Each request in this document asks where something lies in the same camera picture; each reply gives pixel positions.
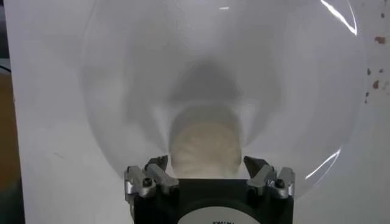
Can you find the white steamed baozi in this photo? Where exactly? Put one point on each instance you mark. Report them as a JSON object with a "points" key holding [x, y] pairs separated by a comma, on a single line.
{"points": [[205, 146]]}

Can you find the white round plate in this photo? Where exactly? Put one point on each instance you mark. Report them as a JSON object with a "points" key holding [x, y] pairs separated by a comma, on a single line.
{"points": [[274, 61]]}

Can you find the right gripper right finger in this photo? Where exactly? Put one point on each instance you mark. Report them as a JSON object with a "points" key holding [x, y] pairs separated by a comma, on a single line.
{"points": [[262, 178]]}

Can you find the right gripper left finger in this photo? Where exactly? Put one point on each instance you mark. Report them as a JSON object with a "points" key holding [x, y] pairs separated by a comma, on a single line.
{"points": [[161, 178]]}

